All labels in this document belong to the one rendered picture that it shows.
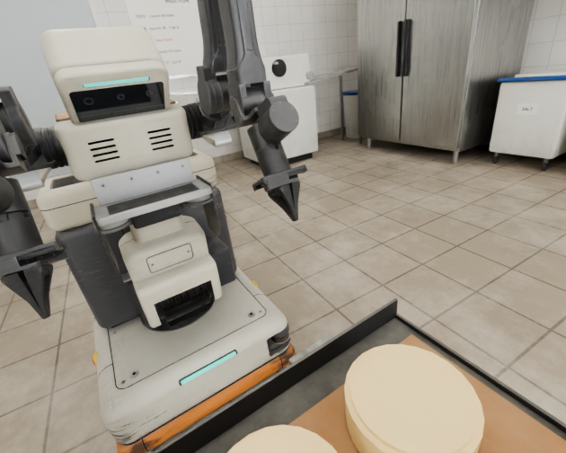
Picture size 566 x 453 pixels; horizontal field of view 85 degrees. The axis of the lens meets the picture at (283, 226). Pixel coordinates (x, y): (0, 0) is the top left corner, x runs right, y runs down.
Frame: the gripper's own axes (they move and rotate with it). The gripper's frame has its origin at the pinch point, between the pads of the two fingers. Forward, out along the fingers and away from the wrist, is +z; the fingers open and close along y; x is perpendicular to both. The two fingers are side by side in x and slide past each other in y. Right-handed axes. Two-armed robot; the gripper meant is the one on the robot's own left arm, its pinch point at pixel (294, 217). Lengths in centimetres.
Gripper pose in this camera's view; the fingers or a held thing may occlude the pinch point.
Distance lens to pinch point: 62.9
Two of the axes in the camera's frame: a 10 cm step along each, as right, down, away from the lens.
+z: 3.5, 9.3, 0.4
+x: -4.1, 1.2, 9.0
